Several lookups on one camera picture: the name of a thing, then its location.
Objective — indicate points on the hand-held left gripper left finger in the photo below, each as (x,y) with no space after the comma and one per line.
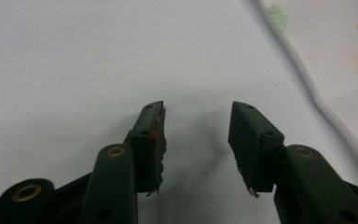
(146,149)

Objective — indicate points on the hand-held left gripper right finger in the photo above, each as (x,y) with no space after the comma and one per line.
(251,149)

